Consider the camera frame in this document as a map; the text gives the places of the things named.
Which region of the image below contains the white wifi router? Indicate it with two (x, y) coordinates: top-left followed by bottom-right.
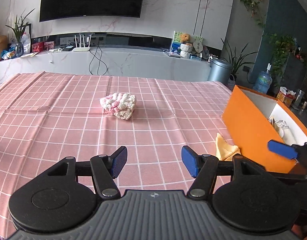
(72, 34), (92, 52)

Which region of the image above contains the yellow cloth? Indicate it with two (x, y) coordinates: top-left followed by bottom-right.
(215, 133), (241, 161)

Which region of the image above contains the green potted orchid plant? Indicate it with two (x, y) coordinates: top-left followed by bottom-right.
(221, 38), (258, 81)

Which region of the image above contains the orange gift bag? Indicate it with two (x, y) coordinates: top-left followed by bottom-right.
(277, 86), (296, 107)

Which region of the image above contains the pink checkered tablecloth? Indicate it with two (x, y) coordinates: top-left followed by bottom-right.
(0, 72), (231, 237)

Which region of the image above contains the grey metal trash can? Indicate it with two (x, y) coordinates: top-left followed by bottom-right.
(207, 59), (233, 85)

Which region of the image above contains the glass vase with plant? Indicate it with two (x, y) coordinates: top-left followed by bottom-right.
(6, 9), (35, 57)

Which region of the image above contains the black power cable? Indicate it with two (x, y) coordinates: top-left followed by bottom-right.
(88, 44), (108, 75)

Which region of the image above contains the pink white crochet item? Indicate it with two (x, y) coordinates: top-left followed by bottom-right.
(100, 93), (137, 120)

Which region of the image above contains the hanging green vine plant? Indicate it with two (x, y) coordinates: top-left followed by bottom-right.
(266, 33), (296, 80)

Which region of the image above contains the white round plush cushion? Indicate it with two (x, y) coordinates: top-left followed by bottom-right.
(268, 115), (297, 146)

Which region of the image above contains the orange storage box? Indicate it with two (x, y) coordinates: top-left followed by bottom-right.
(222, 86), (307, 174)

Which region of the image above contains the blue water jug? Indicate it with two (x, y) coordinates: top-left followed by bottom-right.
(253, 63), (272, 94)

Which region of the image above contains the brown teddy bear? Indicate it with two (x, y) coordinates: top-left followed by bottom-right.
(179, 33), (190, 43)

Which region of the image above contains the red gift box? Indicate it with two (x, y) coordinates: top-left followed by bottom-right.
(31, 42), (44, 53)

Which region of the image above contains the white marble tv cabinet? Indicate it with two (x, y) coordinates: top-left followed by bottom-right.
(0, 48), (211, 83)

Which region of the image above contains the green picture book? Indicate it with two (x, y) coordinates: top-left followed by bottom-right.
(170, 31), (204, 57)

